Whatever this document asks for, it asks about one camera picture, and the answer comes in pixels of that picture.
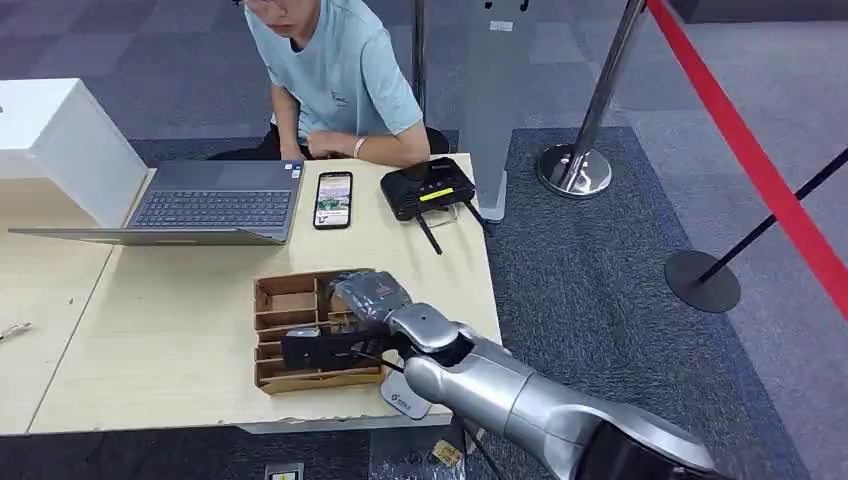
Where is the person's left hand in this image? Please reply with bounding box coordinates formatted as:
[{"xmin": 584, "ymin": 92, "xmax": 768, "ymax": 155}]
[{"xmin": 307, "ymin": 129, "xmax": 360, "ymax": 161}]

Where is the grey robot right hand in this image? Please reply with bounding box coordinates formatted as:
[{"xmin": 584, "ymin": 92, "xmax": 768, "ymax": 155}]
[{"xmin": 328, "ymin": 269, "xmax": 414, "ymax": 326}]

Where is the black smartphone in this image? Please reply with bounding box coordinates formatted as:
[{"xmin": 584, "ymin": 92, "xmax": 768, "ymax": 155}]
[{"xmin": 312, "ymin": 170, "xmax": 354, "ymax": 232}]

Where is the person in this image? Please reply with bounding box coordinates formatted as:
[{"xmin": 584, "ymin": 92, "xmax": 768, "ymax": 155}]
[{"xmin": 208, "ymin": 0, "xmax": 452, "ymax": 168}]

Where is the wooden card box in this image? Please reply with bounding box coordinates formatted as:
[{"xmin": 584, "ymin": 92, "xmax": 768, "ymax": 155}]
[{"xmin": 252, "ymin": 267, "xmax": 388, "ymax": 397}]

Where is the black router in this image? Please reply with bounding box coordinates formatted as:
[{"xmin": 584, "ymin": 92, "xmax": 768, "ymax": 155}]
[{"xmin": 379, "ymin": 156, "xmax": 496, "ymax": 257}]

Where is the grey laptop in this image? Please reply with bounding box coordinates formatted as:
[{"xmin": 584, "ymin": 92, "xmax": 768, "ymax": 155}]
[{"xmin": 7, "ymin": 158, "xmax": 306, "ymax": 248}]

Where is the grey floor stand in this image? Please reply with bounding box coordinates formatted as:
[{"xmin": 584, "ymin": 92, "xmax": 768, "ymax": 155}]
[{"xmin": 457, "ymin": 0, "xmax": 539, "ymax": 224}]

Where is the tan paper scrap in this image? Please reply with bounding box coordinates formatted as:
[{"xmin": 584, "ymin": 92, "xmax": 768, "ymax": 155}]
[{"xmin": 431, "ymin": 439, "xmax": 466, "ymax": 469}]

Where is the clear plastic bag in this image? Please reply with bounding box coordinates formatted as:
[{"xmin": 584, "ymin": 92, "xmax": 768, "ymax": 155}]
[{"xmin": 370, "ymin": 450, "xmax": 469, "ymax": 480}]

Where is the white box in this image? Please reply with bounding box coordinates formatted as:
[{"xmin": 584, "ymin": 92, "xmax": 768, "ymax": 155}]
[{"xmin": 0, "ymin": 78, "xmax": 149, "ymax": 231}]

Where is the small pale desk object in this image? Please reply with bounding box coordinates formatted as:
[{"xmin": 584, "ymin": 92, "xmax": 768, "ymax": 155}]
[{"xmin": 0, "ymin": 321, "xmax": 34, "ymax": 345}]

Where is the red barrier belt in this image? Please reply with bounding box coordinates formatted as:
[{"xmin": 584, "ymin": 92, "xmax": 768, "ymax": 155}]
[{"xmin": 645, "ymin": 0, "xmax": 848, "ymax": 305}]

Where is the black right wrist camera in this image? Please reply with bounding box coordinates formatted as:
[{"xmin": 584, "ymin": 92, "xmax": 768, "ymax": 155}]
[{"xmin": 280, "ymin": 327, "xmax": 407, "ymax": 374}]

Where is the dark-based stanchion post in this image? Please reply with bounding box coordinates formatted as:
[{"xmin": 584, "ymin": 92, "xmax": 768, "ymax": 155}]
[{"xmin": 410, "ymin": 0, "xmax": 452, "ymax": 156}]

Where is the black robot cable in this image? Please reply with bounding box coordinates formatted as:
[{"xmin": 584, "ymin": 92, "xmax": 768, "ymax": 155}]
[{"xmin": 462, "ymin": 425, "xmax": 506, "ymax": 480}]

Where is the chrome stanchion post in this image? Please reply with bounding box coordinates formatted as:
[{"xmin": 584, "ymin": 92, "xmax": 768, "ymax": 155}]
[{"xmin": 535, "ymin": 0, "xmax": 648, "ymax": 199}]

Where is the black stanchion post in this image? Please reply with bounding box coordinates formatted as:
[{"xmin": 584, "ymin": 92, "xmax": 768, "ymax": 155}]
[{"xmin": 664, "ymin": 146, "xmax": 848, "ymax": 315}]

